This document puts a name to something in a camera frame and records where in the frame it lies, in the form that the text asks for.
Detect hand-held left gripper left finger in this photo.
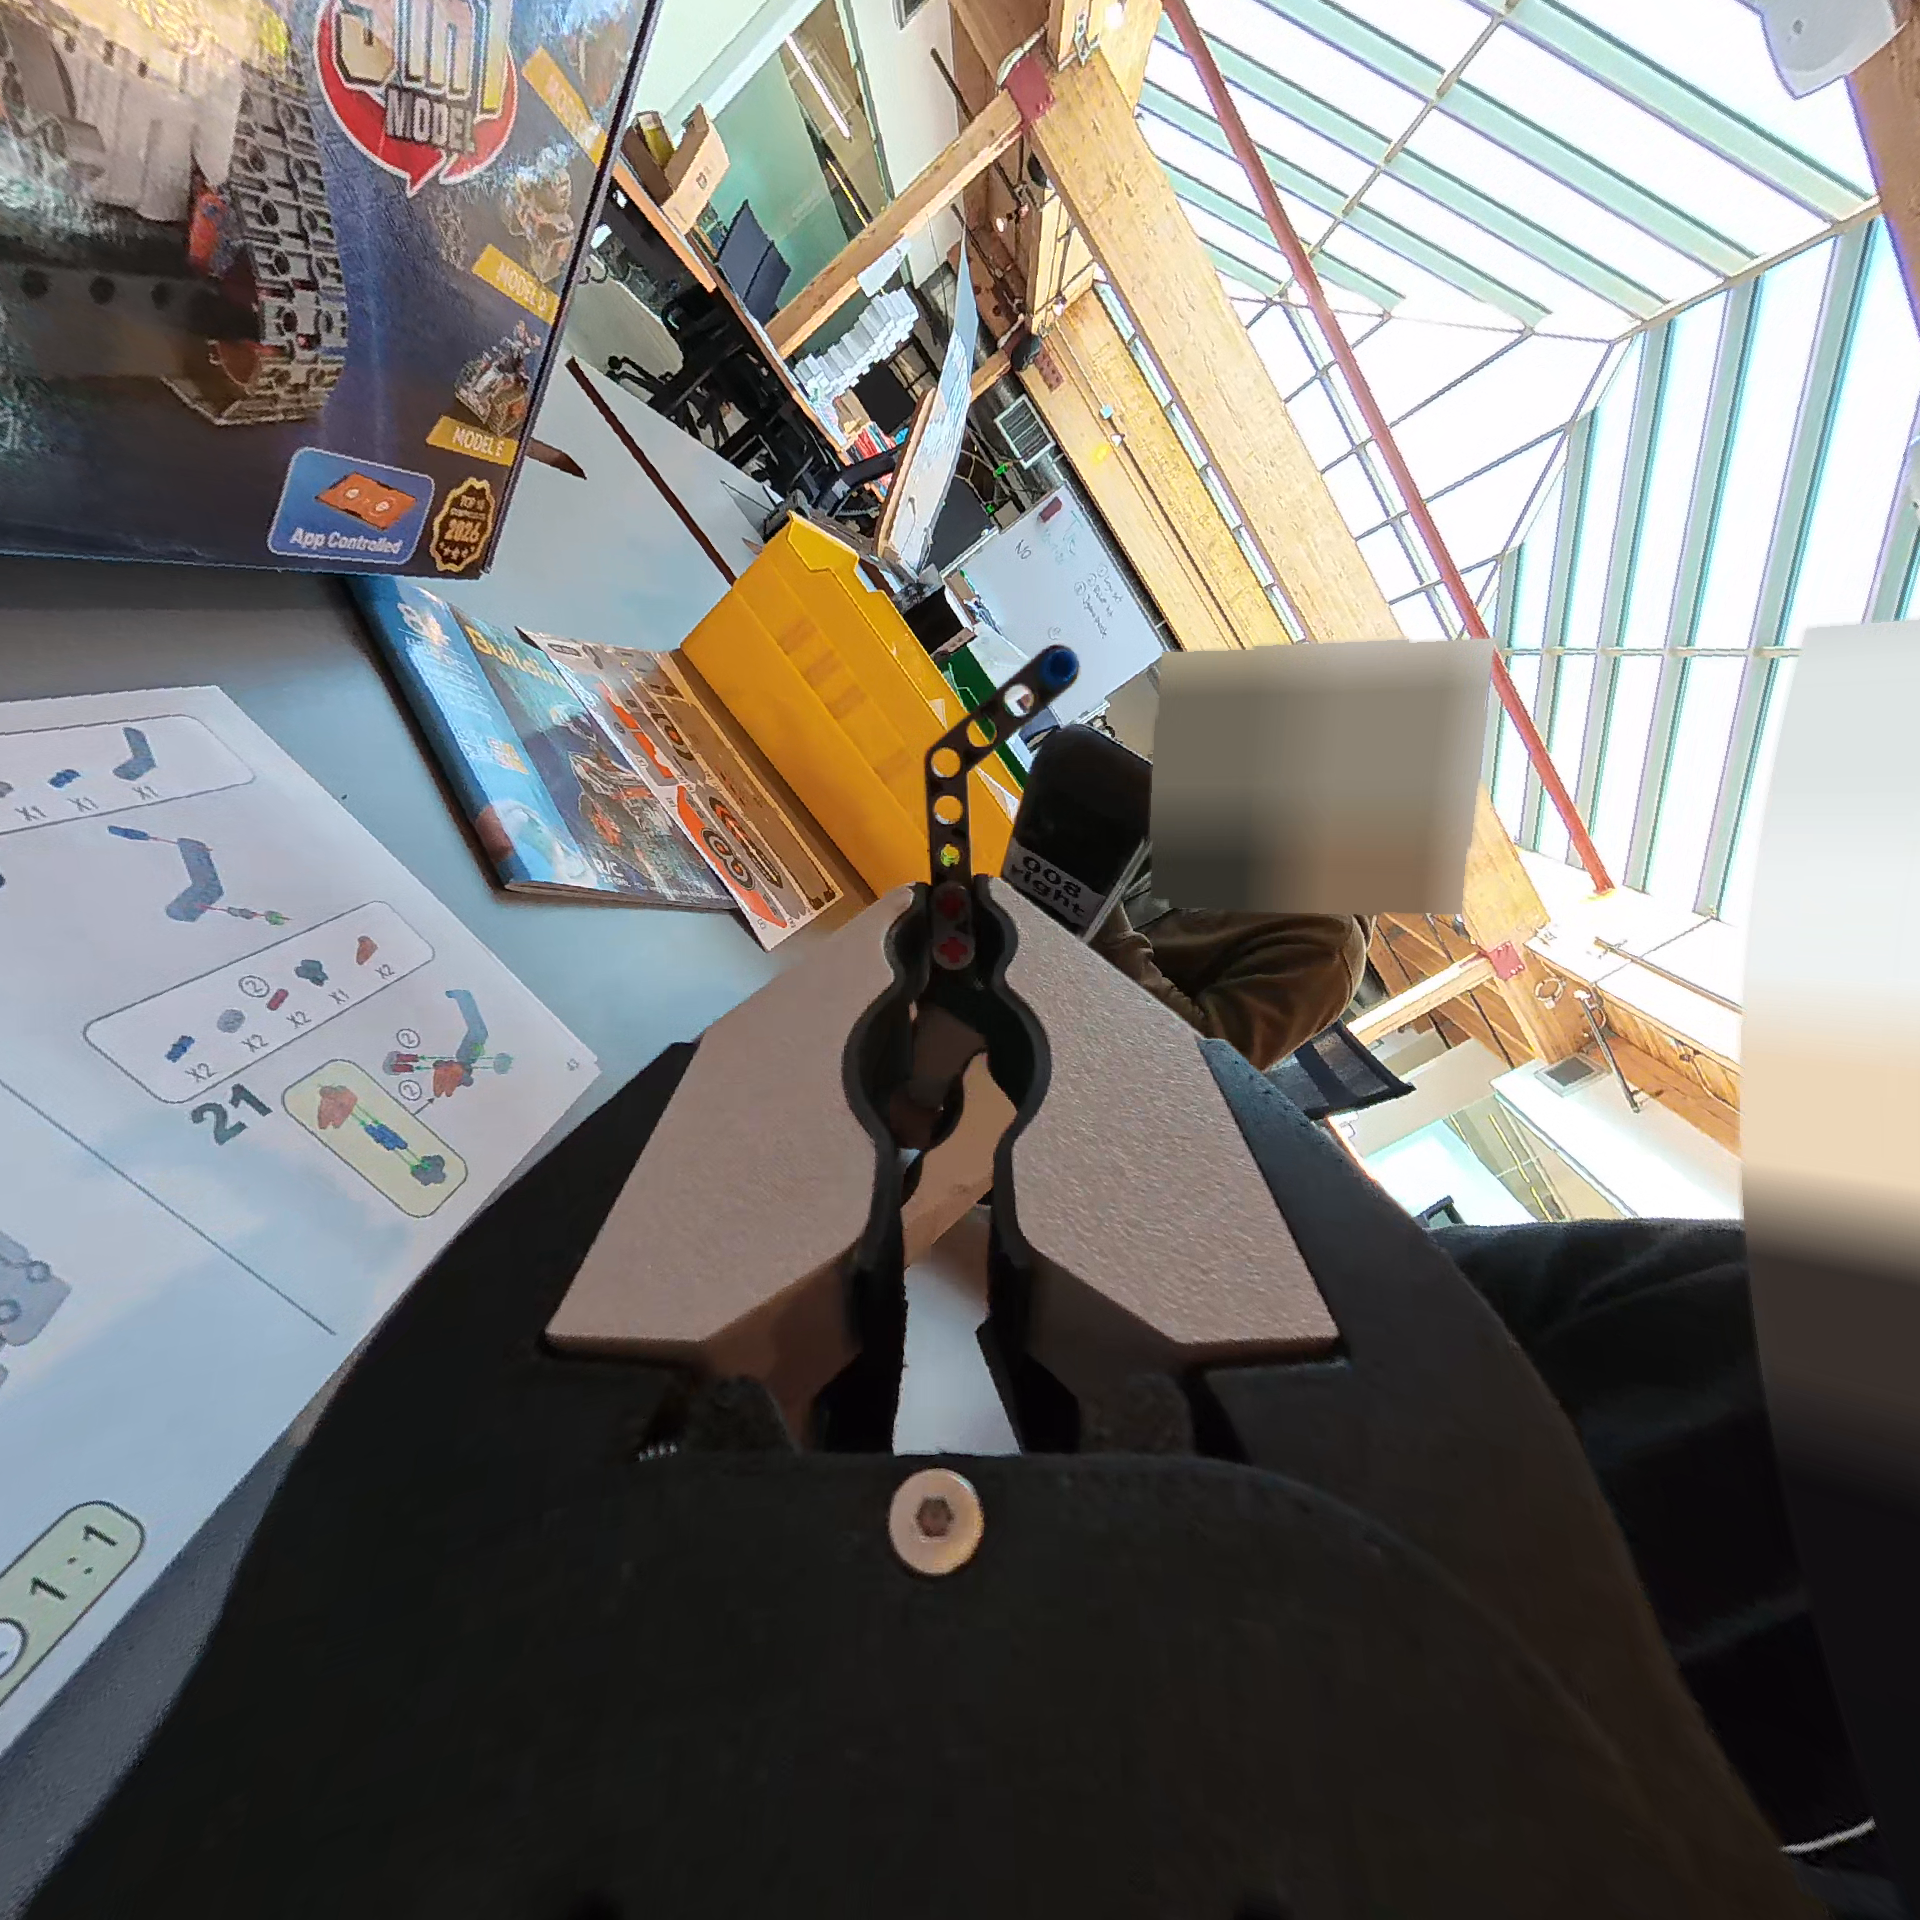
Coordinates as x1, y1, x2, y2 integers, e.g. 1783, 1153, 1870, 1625
545, 881, 919, 1454

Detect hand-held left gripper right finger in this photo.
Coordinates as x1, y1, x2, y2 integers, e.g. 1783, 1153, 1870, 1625
966, 874, 1341, 1454

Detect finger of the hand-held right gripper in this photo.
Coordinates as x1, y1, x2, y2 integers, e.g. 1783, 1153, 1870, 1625
895, 1008, 996, 1150

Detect grey bent toy beam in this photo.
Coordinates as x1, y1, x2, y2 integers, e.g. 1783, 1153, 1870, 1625
922, 644, 1081, 1021

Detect grey desk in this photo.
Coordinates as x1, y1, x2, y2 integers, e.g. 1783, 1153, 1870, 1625
0, 351, 1022, 1920

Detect whiteboard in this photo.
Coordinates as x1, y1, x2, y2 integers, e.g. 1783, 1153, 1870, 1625
960, 485, 1170, 722

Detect black mesh chair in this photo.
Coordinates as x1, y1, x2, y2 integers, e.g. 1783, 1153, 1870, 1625
1296, 1026, 1412, 1119

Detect yellow plastic bin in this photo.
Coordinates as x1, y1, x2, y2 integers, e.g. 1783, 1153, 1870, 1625
682, 514, 1037, 901

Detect printed sticker sheet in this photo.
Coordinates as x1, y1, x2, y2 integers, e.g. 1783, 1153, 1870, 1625
531, 635, 849, 950

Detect tilted white board panel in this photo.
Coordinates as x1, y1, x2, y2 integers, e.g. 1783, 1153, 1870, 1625
875, 246, 984, 571

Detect blue cover booklet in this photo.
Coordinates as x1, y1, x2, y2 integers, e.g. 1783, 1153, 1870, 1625
352, 575, 738, 910

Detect person's black shirt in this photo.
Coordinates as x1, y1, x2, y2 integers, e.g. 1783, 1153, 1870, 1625
1432, 1218, 1920, 1920

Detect open white instruction manual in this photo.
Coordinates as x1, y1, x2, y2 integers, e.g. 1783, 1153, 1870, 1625
0, 685, 602, 1758

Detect black monitor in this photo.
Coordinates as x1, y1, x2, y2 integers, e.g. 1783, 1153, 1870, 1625
716, 202, 791, 318

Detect cardboard box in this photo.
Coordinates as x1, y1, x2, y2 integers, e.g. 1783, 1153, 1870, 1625
621, 103, 731, 227

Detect blue toy robot box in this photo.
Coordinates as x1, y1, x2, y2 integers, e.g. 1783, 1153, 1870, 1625
0, 0, 662, 579

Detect white ceiling access point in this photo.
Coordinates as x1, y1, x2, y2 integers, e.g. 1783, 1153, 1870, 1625
1758, 0, 1900, 100

